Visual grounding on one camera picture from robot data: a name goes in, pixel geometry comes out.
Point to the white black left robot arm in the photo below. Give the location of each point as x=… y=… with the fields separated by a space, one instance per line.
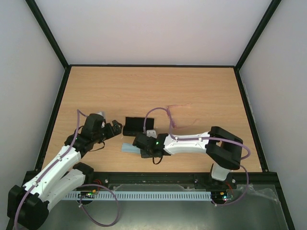
x=30 y=204

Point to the light blue slotted cable duct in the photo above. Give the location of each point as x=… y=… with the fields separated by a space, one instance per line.
x=149 y=196

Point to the light blue cleaning cloth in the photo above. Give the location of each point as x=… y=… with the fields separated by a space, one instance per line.
x=129 y=148

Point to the black aluminium frame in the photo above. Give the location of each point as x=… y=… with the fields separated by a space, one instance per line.
x=263 y=177

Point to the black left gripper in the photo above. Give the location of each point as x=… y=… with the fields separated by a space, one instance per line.
x=111 y=133

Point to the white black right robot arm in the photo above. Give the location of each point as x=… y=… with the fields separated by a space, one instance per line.
x=223 y=147

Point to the pink sunglasses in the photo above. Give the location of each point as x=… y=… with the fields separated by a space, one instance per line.
x=179 y=117

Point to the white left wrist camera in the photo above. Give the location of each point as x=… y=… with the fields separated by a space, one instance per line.
x=101 y=113

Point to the black sunglasses case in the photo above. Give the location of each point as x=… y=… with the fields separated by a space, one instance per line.
x=134 y=125

